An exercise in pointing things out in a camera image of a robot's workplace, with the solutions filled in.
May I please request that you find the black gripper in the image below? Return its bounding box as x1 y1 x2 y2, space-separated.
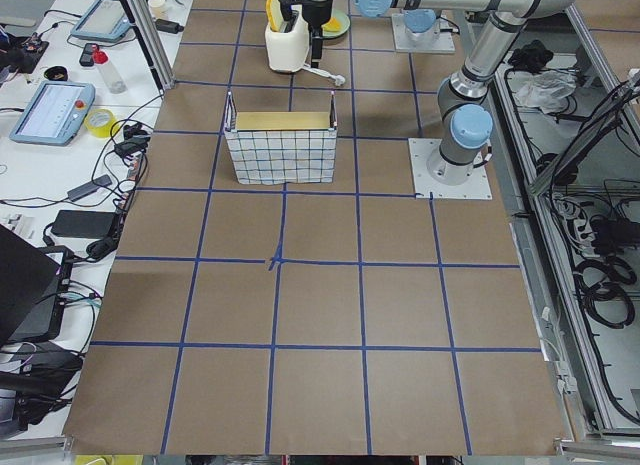
278 0 333 68

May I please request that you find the white two-slot toaster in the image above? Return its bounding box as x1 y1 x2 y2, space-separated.
264 12 309 73

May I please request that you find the bread slice in toaster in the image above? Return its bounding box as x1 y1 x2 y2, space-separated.
265 0 284 33

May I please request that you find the bread piece on plate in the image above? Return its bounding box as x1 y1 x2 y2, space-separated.
322 16 341 36

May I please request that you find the light green plate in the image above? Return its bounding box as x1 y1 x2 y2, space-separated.
322 9 351 39

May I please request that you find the blue teach pendant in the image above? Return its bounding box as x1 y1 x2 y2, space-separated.
9 81 95 146
70 0 131 43

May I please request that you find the clear bottle red cap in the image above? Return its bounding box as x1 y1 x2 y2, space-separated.
92 47 127 94

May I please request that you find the yellow tape roll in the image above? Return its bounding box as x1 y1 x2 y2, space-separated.
83 108 119 138

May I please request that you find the black power adapter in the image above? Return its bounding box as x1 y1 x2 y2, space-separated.
51 210 117 239

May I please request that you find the white toaster power cord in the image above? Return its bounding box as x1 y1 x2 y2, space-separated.
301 63 347 88

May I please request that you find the wire basket with wooden shelf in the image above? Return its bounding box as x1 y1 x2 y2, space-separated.
224 93 338 185

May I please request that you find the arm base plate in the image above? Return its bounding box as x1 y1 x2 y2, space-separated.
391 9 455 54
408 138 492 200

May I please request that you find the aluminium frame post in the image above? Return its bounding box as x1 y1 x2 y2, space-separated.
119 0 175 92

